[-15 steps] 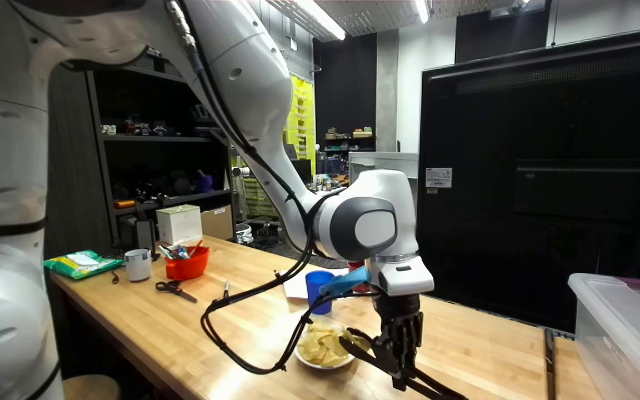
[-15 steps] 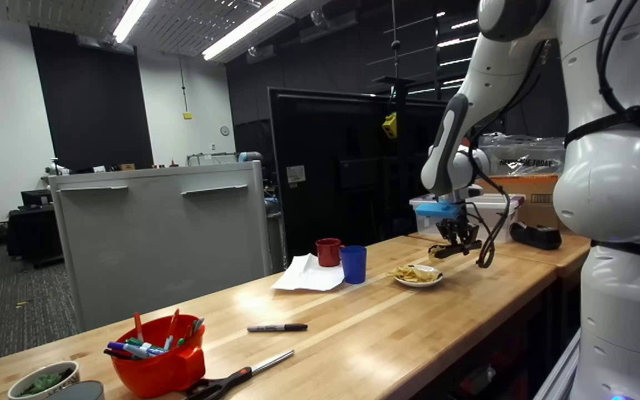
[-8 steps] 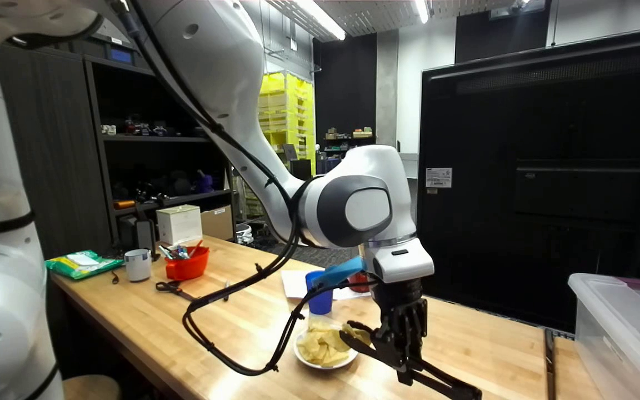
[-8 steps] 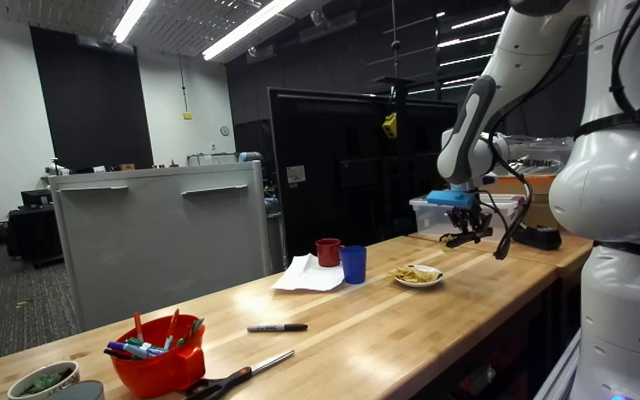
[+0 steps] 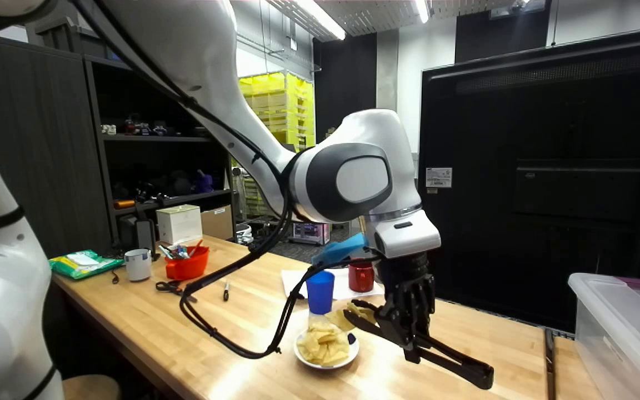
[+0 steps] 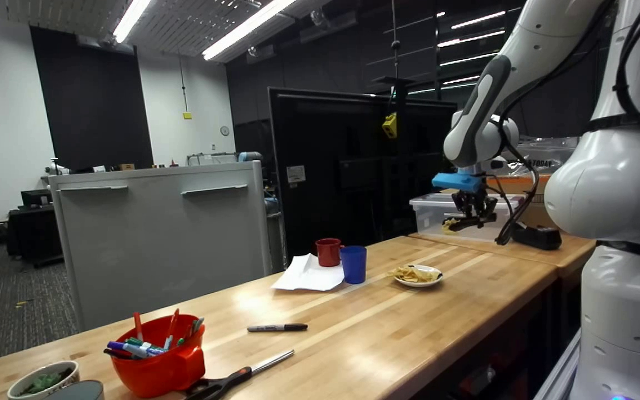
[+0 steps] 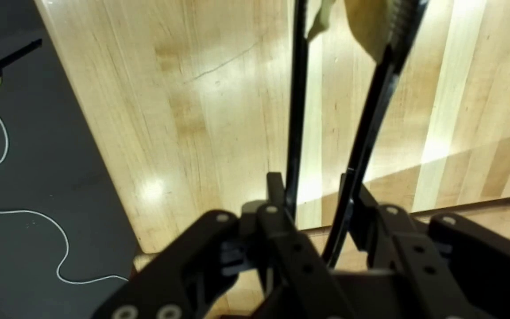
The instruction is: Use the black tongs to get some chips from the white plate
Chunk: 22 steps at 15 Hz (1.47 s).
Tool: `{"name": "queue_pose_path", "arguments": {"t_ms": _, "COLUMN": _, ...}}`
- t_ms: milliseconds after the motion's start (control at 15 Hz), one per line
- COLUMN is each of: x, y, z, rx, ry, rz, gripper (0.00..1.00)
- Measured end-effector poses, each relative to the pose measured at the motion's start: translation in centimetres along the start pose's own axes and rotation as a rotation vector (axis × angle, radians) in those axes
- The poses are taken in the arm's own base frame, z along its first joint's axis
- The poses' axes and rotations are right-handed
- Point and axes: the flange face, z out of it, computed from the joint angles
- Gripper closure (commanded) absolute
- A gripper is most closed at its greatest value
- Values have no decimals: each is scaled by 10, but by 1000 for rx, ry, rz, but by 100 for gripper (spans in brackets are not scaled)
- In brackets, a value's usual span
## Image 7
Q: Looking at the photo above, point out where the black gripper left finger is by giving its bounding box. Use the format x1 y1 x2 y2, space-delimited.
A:
92 170 357 319

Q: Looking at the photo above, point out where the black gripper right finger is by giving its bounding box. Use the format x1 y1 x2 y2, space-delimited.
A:
340 175 510 319

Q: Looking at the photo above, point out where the thin black rod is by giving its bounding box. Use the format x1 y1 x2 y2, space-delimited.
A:
0 37 44 65

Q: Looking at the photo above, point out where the thin white floor cable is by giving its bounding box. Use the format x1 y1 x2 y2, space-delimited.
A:
0 108 129 287

